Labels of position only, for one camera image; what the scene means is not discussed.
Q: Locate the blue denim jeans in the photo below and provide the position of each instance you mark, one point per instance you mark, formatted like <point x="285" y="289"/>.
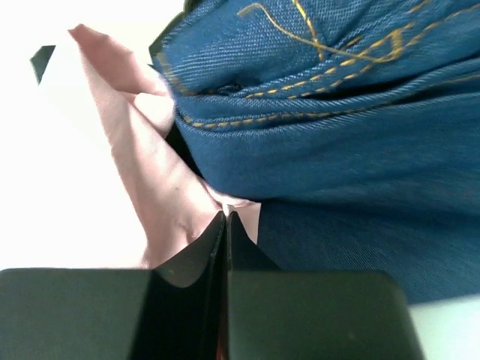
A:
<point x="354" y="124"/>

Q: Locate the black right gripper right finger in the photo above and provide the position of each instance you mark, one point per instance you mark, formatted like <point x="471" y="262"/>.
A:
<point x="274" y="314"/>

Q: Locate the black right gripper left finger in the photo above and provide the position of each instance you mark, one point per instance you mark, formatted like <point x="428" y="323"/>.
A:
<point x="168" y="312"/>

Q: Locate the pink drawstring trousers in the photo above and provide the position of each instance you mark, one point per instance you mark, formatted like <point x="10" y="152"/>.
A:
<point x="172" y="203"/>

